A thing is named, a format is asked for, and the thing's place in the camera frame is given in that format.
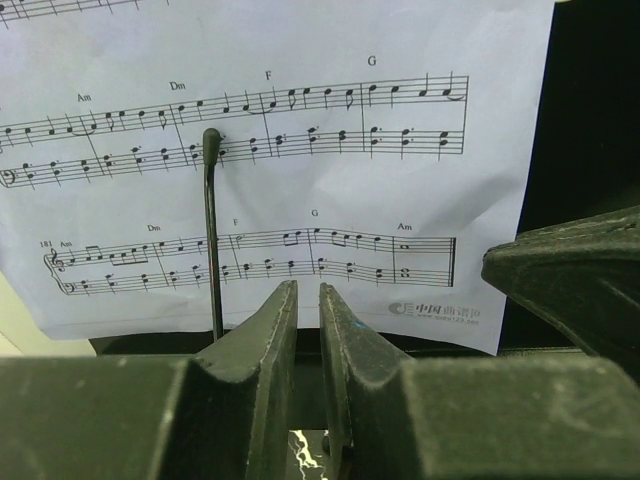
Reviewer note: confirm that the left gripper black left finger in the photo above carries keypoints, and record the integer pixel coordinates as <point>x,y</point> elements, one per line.
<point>220,414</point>

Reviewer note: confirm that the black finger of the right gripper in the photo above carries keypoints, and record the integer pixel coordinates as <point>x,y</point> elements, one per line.
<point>581,277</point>

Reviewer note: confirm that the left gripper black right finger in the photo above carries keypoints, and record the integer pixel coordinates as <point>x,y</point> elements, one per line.
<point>525,417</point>

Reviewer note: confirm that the black music stand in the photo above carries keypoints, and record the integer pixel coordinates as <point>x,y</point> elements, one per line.
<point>585,162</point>

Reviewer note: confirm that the sheet music page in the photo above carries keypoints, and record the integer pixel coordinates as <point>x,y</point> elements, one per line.
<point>380,146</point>

